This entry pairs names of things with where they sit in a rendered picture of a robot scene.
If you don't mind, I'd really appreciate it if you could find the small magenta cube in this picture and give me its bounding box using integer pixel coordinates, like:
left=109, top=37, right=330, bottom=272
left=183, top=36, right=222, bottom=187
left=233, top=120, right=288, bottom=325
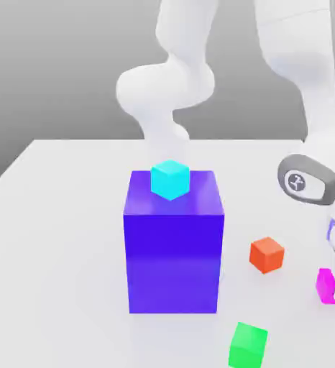
left=315, top=267, right=335, bottom=305

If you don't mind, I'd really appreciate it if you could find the small orange cube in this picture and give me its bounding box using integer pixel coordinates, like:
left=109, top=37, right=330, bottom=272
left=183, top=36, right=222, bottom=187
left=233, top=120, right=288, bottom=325
left=248, top=236, right=285, bottom=275

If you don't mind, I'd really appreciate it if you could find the small green cube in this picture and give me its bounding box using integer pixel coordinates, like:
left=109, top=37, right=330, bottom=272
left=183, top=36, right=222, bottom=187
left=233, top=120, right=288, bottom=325
left=228, top=321, right=270, bottom=368

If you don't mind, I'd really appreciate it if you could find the small cyan cube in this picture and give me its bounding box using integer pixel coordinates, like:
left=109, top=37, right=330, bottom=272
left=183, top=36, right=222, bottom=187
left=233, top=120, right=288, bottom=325
left=150, top=159, right=191, bottom=202

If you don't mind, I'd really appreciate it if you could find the large purple box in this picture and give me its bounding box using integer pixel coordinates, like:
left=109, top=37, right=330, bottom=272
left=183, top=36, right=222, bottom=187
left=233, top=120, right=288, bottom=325
left=122, top=170, right=225, bottom=315

